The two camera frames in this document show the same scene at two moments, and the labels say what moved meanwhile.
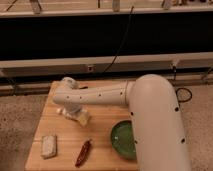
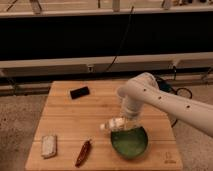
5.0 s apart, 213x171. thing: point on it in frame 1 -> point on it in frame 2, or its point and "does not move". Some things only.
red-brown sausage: x=83 y=153 does not move
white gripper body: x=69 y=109 -> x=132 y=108
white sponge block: x=49 y=146 does not move
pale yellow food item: x=84 y=118 -> x=121 y=123
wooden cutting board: x=72 y=137 does not move
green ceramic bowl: x=122 y=136 does not move
